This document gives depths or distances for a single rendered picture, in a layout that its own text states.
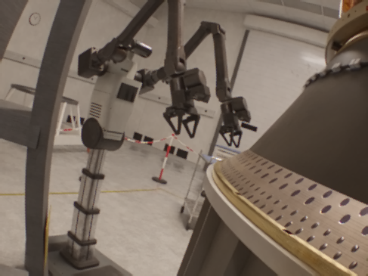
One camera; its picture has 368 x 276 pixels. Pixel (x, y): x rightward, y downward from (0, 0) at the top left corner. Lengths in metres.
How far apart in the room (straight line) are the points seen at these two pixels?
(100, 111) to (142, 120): 9.08
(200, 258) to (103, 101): 1.02
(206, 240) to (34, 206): 0.40
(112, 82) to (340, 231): 1.32
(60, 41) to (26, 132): 0.10
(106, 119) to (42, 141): 1.21
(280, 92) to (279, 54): 1.23
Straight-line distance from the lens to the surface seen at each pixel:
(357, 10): 0.82
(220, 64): 1.55
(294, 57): 9.11
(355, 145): 0.43
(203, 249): 0.65
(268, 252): 0.34
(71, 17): 0.28
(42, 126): 0.30
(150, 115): 10.41
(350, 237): 0.32
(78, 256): 1.78
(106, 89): 1.50
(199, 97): 1.04
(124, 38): 1.33
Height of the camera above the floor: 1.26
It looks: 4 degrees down
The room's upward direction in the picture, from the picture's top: 18 degrees clockwise
